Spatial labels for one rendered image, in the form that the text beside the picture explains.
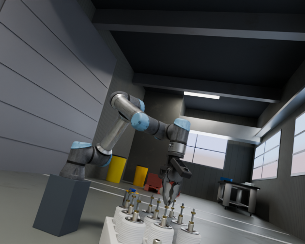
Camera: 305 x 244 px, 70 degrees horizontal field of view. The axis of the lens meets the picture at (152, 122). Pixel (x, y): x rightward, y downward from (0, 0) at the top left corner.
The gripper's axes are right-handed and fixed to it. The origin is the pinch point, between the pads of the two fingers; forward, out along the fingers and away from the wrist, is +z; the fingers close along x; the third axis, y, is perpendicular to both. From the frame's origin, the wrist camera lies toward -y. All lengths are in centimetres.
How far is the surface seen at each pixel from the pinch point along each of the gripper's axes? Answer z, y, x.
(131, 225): 10.0, -1.0, 14.1
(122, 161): -23, 494, -145
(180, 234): 10.5, -2.4, -6.8
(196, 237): 10.0, -6.8, -11.2
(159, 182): 8, 440, -240
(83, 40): -229, 351, 49
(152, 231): 11.5, -0.2, 4.6
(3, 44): -123, 246, 137
